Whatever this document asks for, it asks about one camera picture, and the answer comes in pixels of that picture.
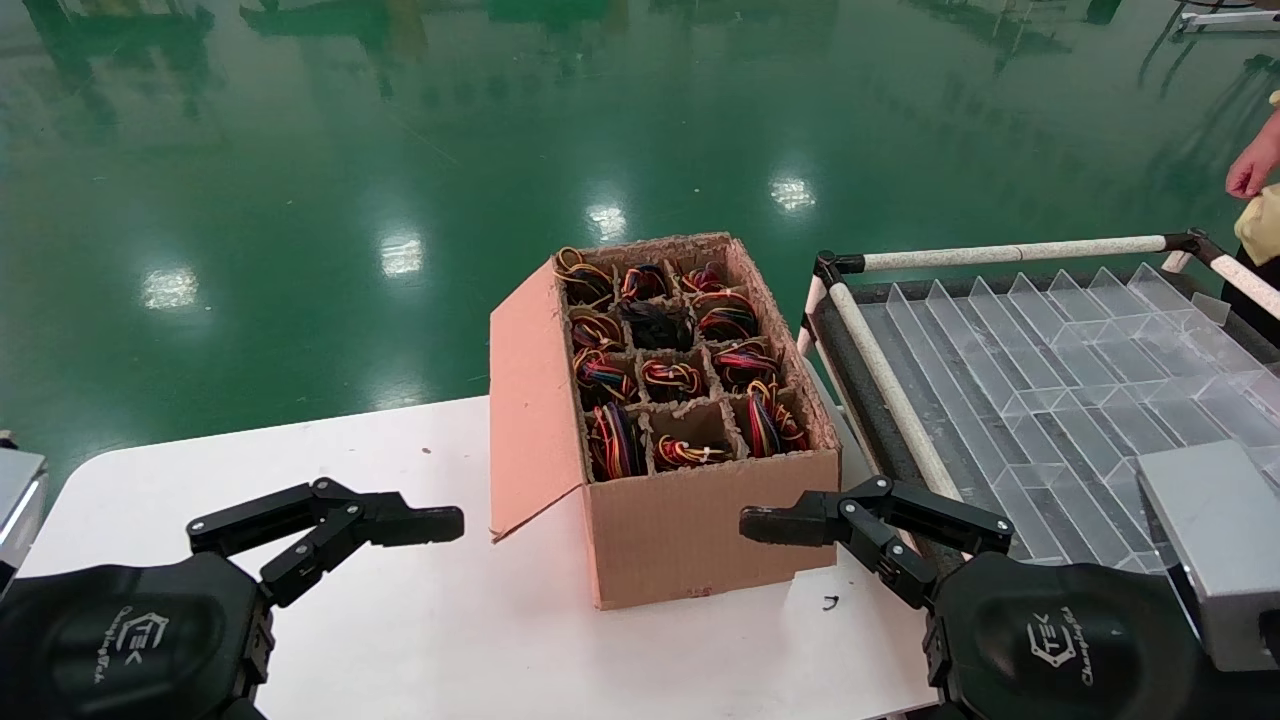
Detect white metal stand base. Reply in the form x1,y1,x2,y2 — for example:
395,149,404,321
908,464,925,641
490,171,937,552
1178,8,1280,33

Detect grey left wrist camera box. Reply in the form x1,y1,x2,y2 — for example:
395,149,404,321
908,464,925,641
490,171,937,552
0,445,49,591

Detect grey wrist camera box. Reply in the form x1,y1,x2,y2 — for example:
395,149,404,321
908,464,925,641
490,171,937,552
1135,440,1280,673
0,445,49,591

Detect power supply black wire bundle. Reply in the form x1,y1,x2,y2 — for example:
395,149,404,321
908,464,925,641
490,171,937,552
620,300,696,351

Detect clear acrylic divider tray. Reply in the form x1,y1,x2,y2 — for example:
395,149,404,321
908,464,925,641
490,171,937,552
810,262,1280,576

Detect brown cardboard divider box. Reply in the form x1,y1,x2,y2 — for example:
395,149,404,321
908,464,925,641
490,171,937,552
488,232,843,611

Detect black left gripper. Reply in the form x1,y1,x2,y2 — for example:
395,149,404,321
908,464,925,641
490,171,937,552
0,478,465,720

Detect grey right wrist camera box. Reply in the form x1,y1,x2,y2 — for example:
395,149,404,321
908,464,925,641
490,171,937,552
1135,440,1280,673

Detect power supply yellow orange wires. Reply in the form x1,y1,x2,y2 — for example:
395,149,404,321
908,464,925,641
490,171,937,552
556,247,615,306

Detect bystander bare hand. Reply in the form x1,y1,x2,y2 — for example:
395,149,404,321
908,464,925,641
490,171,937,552
1225,120,1280,199

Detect yellow garment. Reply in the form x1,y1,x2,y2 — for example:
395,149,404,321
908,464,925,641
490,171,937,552
1235,183,1280,266

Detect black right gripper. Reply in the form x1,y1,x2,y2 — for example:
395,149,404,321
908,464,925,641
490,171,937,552
740,475,1216,720

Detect grey power supply coloured wires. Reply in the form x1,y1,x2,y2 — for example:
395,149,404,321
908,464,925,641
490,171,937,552
740,380,809,459

